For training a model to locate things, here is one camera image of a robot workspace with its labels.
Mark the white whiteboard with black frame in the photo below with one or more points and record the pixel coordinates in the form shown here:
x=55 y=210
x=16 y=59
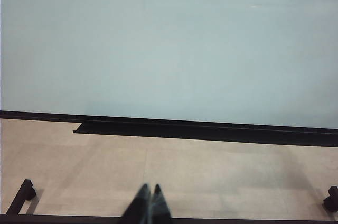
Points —
x=158 y=49

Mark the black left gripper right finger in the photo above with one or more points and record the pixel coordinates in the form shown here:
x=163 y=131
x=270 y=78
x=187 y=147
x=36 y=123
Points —
x=159 y=208

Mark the black whiteboard pen tray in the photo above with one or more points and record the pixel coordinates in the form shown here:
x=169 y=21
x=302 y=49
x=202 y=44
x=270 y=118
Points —
x=211 y=132

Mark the black metal base frame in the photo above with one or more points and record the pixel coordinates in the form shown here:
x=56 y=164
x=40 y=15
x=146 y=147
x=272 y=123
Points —
x=19 y=200

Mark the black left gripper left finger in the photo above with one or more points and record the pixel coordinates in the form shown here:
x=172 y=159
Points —
x=140 y=208

